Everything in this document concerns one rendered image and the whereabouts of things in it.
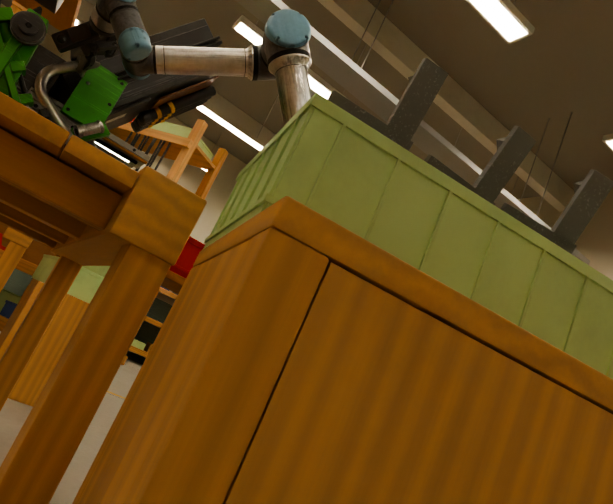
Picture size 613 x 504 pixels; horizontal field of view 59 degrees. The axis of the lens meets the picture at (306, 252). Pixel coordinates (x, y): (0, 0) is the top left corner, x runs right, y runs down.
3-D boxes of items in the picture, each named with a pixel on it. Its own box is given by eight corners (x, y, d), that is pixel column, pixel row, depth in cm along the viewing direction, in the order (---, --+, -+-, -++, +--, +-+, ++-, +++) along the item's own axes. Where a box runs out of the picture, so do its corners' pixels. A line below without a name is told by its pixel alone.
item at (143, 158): (136, 171, 192) (140, 164, 193) (146, 164, 178) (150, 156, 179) (27, 108, 176) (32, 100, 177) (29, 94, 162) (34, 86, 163)
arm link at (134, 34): (156, 64, 143) (141, 27, 144) (152, 41, 132) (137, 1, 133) (126, 72, 141) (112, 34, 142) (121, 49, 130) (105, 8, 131)
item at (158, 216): (81, 266, 238) (98, 236, 241) (175, 266, 107) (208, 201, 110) (49, 251, 232) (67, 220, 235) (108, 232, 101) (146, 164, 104)
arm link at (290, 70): (331, 220, 145) (298, 33, 153) (346, 206, 131) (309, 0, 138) (287, 225, 143) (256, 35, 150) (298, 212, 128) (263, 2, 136)
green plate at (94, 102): (91, 144, 164) (120, 95, 174) (99, 132, 158) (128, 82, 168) (54, 122, 160) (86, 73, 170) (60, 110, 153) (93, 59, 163)
